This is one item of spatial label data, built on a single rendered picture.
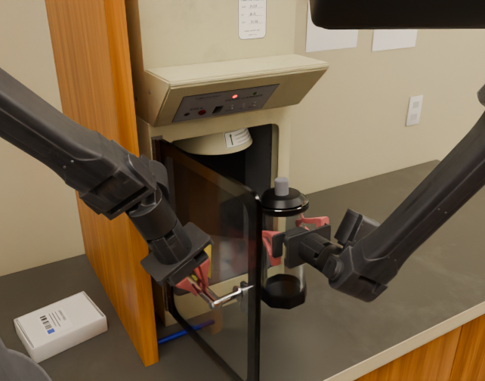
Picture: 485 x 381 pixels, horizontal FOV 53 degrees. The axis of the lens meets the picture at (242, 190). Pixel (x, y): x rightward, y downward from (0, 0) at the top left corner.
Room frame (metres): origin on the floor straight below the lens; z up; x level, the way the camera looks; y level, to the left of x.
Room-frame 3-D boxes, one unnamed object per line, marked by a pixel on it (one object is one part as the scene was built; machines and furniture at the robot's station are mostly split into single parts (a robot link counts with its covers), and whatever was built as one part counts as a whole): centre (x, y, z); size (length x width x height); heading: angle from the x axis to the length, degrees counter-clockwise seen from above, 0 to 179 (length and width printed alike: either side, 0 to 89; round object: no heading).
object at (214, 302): (0.65, 0.05, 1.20); 0.10 x 0.05 x 0.03; 36
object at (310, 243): (0.78, -0.14, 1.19); 0.10 x 0.07 x 0.07; 121
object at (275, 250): (0.82, -0.07, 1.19); 0.09 x 0.07 x 0.07; 31
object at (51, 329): (0.84, 0.40, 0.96); 0.16 x 0.12 x 0.04; 130
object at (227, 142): (1.03, 0.07, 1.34); 0.18 x 0.18 x 0.05
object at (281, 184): (0.87, -0.08, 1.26); 0.09 x 0.09 x 0.07
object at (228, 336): (0.72, 0.07, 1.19); 0.30 x 0.01 x 0.40; 36
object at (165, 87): (0.89, 0.00, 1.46); 0.32 x 0.12 x 0.10; 120
